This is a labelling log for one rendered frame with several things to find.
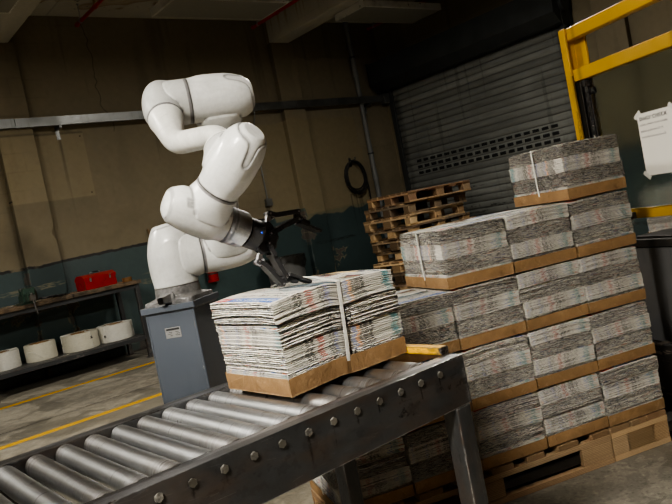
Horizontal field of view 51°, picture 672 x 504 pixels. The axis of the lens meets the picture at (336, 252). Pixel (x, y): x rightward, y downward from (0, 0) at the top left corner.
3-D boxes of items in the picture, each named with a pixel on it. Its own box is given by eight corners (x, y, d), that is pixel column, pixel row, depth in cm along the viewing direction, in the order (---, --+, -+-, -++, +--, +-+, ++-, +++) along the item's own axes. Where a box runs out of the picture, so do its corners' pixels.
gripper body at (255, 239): (240, 216, 173) (270, 227, 178) (232, 248, 171) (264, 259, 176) (256, 212, 167) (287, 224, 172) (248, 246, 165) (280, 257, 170)
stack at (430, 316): (315, 522, 280) (274, 319, 275) (557, 439, 317) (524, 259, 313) (348, 562, 243) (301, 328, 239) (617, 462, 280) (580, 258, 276)
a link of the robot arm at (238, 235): (210, 243, 168) (231, 250, 172) (229, 240, 161) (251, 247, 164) (218, 207, 170) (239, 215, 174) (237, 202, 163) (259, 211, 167)
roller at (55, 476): (49, 471, 157) (44, 450, 157) (130, 516, 121) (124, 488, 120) (25, 480, 154) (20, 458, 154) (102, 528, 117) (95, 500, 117)
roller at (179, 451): (131, 440, 169) (126, 420, 169) (227, 473, 133) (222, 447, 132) (111, 448, 166) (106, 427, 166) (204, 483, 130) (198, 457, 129)
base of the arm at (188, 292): (137, 311, 236) (134, 295, 235) (169, 300, 257) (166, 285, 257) (186, 302, 231) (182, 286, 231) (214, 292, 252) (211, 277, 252)
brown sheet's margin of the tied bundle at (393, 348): (339, 348, 203) (336, 334, 203) (408, 351, 181) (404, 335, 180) (295, 364, 193) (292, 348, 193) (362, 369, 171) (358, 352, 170)
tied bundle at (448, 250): (406, 288, 294) (395, 234, 293) (467, 273, 303) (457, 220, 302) (448, 291, 258) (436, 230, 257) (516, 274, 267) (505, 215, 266)
